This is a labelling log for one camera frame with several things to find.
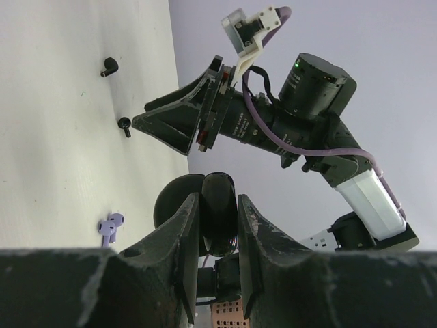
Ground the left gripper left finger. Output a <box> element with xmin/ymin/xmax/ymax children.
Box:
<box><xmin>1</xmin><ymin>193</ymin><xmax>199</xmax><ymax>327</ymax></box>

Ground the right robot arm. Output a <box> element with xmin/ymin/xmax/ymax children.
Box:
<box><xmin>132</xmin><ymin>53</ymin><xmax>419</xmax><ymax>251</ymax></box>

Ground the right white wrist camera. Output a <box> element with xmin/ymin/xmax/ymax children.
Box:
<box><xmin>221</xmin><ymin>5</ymin><xmax>282</xmax><ymax>87</ymax></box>

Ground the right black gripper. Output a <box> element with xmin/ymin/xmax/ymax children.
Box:
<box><xmin>132</xmin><ymin>55</ymin><xmax>234</xmax><ymax>156</ymax></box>

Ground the purple earbud right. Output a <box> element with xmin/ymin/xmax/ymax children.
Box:
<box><xmin>107</xmin><ymin>213</ymin><xmax>125</xmax><ymax>243</ymax></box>

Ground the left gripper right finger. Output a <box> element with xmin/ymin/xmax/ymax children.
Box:
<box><xmin>238</xmin><ymin>195</ymin><xmax>436</xmax><ymax>327</ymax></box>

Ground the black earbud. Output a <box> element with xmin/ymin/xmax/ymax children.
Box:
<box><xmin>100</xmin><ymin>57</ymin><xmax>119</xmax><ymax>77</ymax></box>
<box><xmin>117</xmin><ymin>117</ymin><xmax>132</xmax><ymax>138</ymax></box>

